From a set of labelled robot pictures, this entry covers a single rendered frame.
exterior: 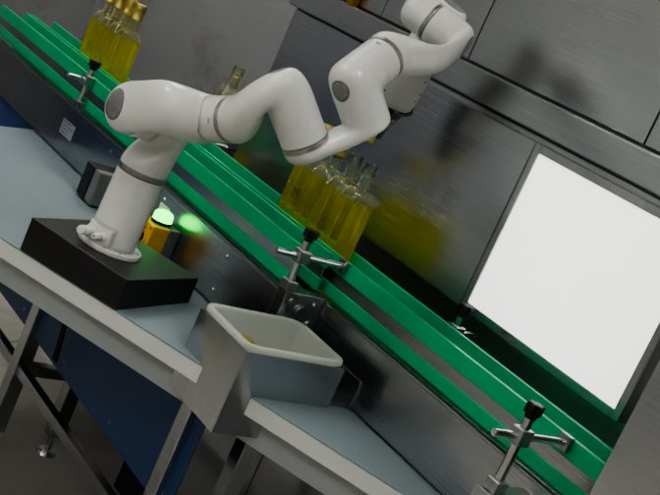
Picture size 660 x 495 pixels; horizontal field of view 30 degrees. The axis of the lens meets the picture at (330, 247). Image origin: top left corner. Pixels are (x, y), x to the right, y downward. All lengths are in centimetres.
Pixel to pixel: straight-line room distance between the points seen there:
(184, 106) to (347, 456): 66
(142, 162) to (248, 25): 375
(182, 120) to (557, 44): 73
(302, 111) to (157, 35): 421
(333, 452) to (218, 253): 61
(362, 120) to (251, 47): 389
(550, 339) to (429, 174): 48
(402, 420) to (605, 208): 51
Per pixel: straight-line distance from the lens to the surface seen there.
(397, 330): 223
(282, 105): 208
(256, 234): 244
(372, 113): 211
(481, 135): 240
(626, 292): 211
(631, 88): 224
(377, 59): 213
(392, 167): 257
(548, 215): 225
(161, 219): 262
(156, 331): 223
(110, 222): 232
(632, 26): 228
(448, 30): 228
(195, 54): 614
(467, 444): 205
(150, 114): 216
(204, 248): 255
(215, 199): 259
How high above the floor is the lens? 147
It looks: 12 degrees down
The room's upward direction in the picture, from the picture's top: 24 degrees clockwise
